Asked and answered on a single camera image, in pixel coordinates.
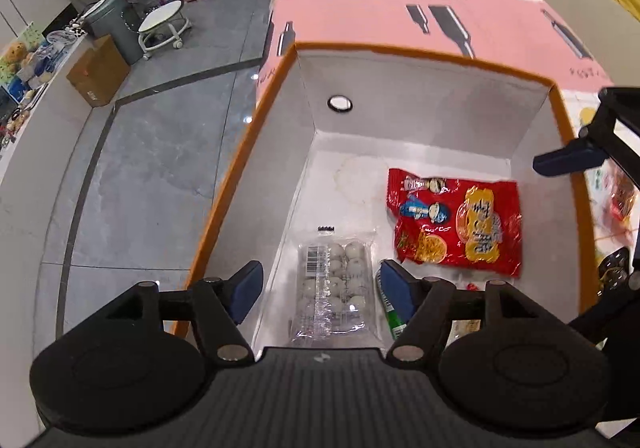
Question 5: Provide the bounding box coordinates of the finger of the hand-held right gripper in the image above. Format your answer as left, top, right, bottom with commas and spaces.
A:
597, 208, 640, 296
534, 87, 640, 176

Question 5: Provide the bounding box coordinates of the grey trash can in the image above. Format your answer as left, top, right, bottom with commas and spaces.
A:
82, 0, 146, 65

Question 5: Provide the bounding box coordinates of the white marble cabinet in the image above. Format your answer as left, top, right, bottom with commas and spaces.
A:
0, 28, 121, 434

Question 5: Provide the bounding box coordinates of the teddy bear picture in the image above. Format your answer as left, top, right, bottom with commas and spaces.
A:
0, 21, 48, 102

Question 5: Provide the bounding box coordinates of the green sausage packet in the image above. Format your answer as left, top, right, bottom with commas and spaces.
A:
376, 261, 408, 341

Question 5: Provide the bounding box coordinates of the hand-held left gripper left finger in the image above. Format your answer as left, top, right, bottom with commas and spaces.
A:
92, 261, 264, 369

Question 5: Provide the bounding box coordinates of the row of small figurines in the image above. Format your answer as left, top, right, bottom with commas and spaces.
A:
0, 98, 33, 144

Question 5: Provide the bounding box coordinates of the clear packet of white balls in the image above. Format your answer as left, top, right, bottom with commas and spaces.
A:
290, 225, 378, 346

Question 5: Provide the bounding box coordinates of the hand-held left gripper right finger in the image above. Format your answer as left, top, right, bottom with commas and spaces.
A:
378, 259, 551, 369

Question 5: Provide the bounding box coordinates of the white rolling stool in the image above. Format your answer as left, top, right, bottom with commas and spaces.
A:
137, 0, 192, 60

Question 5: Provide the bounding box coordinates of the blue white porcelain set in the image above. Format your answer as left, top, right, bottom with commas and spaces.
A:
37, 26, 86, 64

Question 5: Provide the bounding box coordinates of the large red snack packet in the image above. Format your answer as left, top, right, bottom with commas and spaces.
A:
386, 168, 523, 278

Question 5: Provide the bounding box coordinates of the brown cardboard box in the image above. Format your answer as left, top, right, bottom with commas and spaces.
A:
66, 34, 132, 108

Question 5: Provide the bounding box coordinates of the orange cardboard box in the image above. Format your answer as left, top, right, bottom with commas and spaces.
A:
170, 42, 608, 364

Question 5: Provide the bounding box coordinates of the pink white printed tablecloth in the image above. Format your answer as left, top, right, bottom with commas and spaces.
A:
255, 0, 640, 309

